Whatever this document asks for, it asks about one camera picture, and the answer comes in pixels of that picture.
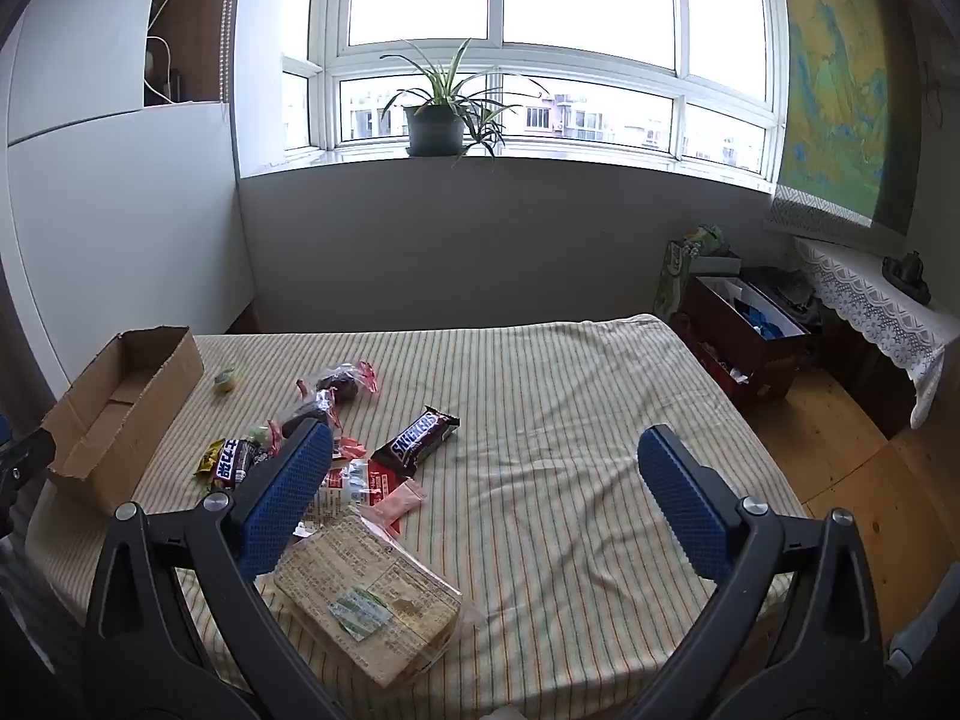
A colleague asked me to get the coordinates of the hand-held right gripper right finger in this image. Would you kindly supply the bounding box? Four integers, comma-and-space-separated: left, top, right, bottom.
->
622, 424, 893, 720

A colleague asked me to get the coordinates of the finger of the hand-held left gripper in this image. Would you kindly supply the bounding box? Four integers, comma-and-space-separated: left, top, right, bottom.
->
0, 427, 57, 533

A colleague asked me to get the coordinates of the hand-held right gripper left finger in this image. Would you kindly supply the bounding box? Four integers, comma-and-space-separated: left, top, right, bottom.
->
82, 418, 353, 720

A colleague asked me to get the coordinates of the red and white snack pouch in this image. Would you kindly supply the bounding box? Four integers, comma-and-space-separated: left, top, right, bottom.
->
315, 457, 398, 522

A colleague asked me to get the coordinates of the brown cardboard box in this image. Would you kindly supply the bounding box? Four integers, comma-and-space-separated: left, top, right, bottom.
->
41, 326, 205, 515

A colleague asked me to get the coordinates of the clear packet with dark snack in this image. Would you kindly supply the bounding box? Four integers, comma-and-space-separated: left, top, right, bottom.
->
268, 379, 338, 443
315, 360, 381, 406

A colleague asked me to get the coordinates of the yellow and black candy bar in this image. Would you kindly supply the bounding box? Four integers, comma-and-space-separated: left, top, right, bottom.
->
195, 437, 282, 487

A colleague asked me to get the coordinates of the pink snack packet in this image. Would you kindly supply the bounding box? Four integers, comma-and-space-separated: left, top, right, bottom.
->
358, 478, 426, 533

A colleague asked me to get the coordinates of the clear bag of crackers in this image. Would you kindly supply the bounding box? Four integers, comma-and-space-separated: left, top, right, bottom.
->
271, 514, 481, 691

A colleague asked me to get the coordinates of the brown chocolate bar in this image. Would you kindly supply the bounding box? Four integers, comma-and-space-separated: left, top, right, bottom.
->
371, 405, 460, 477

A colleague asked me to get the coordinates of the red-brown storage box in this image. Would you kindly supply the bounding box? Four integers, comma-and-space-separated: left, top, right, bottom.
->
686, 275, 811, 410

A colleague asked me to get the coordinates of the blue object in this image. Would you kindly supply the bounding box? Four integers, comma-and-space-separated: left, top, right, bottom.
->
739, 300, 796, 338

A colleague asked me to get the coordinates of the green printed bag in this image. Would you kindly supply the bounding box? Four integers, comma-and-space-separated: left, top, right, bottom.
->
654, 225, 743, 323

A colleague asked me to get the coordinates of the dark grey bag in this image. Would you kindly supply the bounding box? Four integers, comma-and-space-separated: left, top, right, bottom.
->
750, 266, 826, 327

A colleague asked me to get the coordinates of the grey plastic object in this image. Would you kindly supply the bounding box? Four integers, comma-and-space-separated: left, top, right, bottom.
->
887, 577, 960, 680

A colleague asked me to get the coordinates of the lace-covered side table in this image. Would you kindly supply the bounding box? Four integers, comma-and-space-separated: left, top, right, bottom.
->
795, 236, 947, 428

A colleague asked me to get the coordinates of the dark figurine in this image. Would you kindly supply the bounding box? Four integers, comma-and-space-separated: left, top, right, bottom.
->
881, 251, 932, 305

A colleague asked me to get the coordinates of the potted spider plant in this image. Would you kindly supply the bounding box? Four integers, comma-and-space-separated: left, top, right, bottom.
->
379, 37, 548, 166

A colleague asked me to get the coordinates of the wooden shelf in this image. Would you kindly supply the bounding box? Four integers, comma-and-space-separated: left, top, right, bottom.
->
144, 0, 230, 107

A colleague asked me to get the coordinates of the landscape wall scroll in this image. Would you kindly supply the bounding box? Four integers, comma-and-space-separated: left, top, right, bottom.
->
765, 0, 920, 245

